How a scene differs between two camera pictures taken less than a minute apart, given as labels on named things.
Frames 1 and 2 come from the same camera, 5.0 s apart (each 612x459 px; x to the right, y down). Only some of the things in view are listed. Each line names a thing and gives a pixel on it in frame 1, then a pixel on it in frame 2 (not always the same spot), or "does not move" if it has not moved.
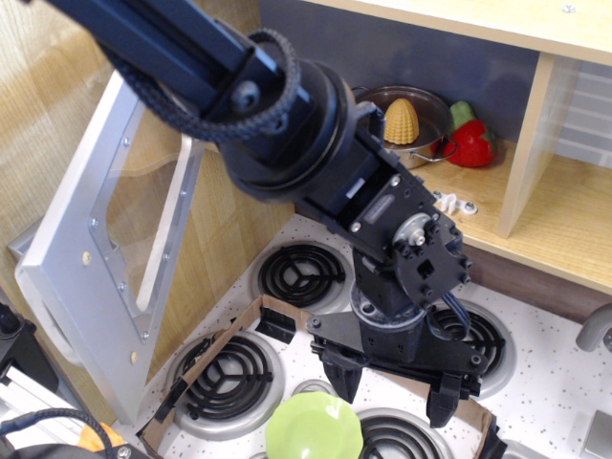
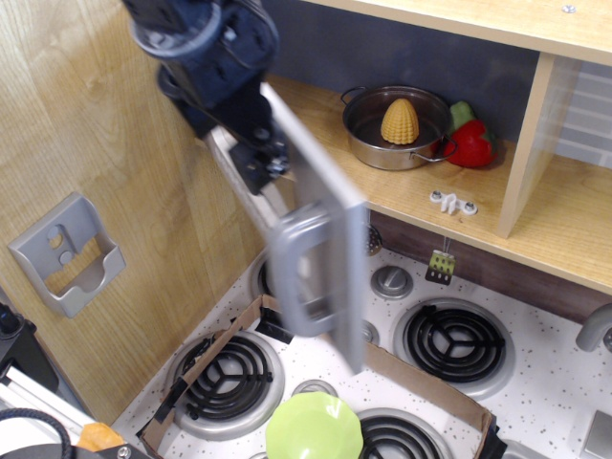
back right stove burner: (489, 337) does not move
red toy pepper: (468, 145) does not move
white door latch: (448, 202) does not move
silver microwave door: (98, 276) → (320, 243)
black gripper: (403, 339) → (222, 90)
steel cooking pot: (433, 118) does not move
